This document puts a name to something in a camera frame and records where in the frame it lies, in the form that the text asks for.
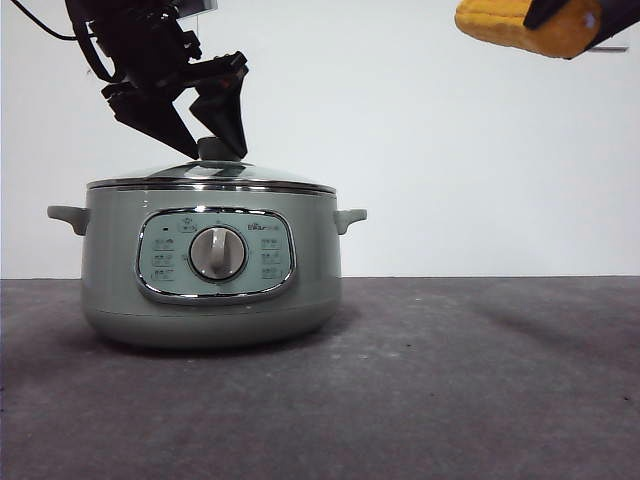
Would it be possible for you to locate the yellow corn cob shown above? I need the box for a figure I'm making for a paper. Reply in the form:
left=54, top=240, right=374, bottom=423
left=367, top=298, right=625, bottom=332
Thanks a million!
left=453, top=0, right=604, bottom=61

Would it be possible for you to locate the glass lid with green knob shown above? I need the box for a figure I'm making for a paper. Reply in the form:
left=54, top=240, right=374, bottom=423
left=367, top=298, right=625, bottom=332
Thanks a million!
left=86, top=137, right=337, bottom=196

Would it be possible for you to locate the pale green electric cooking pot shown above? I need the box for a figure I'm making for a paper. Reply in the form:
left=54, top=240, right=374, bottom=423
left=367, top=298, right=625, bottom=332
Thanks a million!
left=47, top=188, right=369, bottom=350

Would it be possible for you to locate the pale grey left wrist camera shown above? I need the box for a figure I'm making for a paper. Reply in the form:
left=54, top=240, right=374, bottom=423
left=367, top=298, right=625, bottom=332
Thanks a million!
left=175, top=0, right=220, bottom=19

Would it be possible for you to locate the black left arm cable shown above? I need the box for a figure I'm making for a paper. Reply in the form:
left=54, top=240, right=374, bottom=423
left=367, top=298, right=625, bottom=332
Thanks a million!
left=9, top=0, right=81, bottom=43

